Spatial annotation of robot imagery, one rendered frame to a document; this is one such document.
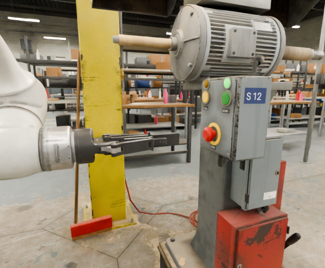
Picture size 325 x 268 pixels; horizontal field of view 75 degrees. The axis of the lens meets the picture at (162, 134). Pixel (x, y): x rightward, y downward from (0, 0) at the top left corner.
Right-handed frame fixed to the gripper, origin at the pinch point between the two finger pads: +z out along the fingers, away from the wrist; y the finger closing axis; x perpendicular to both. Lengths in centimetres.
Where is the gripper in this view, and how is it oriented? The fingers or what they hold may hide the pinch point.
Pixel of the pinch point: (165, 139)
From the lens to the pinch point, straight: 51.3
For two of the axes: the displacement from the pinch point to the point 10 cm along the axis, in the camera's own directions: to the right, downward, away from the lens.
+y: 3.4, 1.8, -9.2
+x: 0.0, -9.8, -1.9
